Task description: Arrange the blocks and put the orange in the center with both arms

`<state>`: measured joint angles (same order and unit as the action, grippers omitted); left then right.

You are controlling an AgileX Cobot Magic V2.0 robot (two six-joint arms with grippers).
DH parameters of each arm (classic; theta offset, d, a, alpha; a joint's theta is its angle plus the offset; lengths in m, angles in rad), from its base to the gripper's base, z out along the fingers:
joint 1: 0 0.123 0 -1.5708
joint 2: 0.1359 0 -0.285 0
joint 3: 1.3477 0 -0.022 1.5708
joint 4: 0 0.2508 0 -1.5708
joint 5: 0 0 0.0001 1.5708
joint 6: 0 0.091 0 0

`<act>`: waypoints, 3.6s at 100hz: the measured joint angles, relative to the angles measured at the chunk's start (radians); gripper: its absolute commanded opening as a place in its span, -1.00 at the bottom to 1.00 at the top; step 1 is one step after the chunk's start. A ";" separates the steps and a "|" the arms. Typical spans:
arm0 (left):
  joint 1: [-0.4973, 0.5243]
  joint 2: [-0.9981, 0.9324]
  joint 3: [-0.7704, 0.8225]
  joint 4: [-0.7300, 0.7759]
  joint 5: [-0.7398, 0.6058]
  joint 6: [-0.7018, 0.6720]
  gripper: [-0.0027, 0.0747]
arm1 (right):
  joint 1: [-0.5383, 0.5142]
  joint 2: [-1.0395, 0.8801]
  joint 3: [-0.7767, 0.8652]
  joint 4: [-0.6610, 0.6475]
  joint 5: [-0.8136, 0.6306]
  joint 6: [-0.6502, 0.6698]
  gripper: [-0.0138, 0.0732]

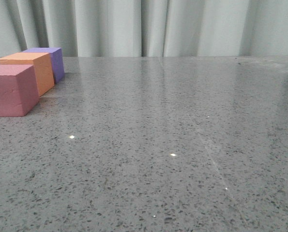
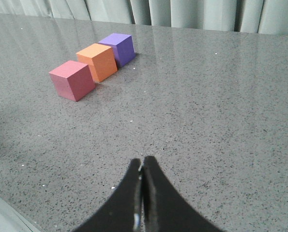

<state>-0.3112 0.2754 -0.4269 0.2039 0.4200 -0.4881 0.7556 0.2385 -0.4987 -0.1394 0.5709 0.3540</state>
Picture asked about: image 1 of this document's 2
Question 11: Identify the orange foam cube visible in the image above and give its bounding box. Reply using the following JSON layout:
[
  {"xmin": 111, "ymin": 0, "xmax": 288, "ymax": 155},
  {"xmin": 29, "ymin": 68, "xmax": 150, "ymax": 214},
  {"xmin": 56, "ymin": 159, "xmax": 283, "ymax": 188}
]
[{"xmin": 0, "ymin": 52, "xmax": 54, "ymax": 96}]

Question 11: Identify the purple foam cube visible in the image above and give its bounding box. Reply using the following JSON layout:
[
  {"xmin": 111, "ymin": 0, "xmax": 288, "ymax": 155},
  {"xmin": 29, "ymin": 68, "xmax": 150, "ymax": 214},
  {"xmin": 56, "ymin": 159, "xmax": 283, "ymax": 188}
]
[{"xmin": 23, "ymin": 47, "xmax": 65, "ymax": 84}]

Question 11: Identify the pale green curtain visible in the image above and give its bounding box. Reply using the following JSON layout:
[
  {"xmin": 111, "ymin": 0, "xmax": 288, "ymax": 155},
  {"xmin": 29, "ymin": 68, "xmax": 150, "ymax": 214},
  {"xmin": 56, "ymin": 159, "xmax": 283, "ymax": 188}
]
[{"xmin": 0, "ymin": 0, "xmax": 288, "ymax": 57}]

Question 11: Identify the pink foam cube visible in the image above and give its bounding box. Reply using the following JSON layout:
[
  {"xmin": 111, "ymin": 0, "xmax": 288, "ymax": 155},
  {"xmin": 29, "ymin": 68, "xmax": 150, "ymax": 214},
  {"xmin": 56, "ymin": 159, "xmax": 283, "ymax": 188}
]
[{"xmin": 0, "ymin": 64, "xmax": 40, "ymax": 117}]

